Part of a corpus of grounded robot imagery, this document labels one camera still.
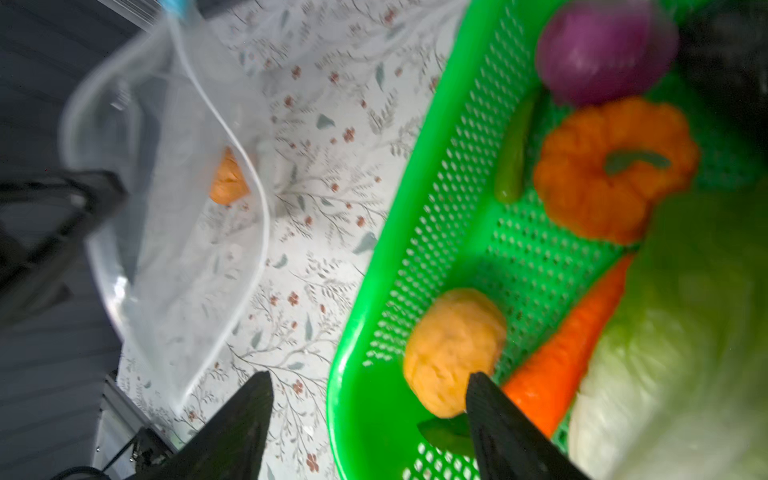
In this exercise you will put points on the toy orange walnut ball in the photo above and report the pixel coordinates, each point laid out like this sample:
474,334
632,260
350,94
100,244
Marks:
229,184

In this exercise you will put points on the toy dark eggplant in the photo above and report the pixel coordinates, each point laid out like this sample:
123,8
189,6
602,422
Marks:
723,55

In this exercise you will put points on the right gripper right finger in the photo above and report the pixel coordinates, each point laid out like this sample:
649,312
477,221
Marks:
507,445

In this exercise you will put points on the toy potato yellow brown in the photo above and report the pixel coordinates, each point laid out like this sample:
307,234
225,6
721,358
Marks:
462,333

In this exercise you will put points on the toy orange pumpkin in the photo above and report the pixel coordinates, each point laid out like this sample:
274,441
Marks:
603,170

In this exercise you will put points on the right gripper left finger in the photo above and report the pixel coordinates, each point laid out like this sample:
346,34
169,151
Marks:
232,443

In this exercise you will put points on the toy orange carrot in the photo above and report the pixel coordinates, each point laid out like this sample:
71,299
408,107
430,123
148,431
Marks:
543,387

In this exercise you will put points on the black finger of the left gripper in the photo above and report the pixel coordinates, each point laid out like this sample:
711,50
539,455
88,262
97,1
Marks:
29,274

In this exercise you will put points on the toy green chili pepper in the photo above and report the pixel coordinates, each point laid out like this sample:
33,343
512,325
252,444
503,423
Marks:
508,180

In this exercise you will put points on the toy napa cabbage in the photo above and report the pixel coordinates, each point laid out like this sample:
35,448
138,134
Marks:
676,387

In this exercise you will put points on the toy purple onion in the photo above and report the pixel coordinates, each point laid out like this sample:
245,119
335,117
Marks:
592,52

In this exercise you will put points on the clear zip top bag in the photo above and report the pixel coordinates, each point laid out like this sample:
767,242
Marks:
174,269

